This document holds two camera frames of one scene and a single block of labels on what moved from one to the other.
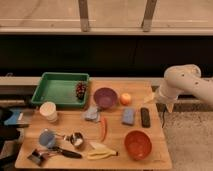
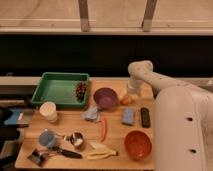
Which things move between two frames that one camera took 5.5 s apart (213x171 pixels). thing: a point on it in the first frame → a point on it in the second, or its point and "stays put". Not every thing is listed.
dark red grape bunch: [81, 88] stays put
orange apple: [126, 99] stays put
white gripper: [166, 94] → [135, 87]
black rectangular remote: [145, 117] stays put
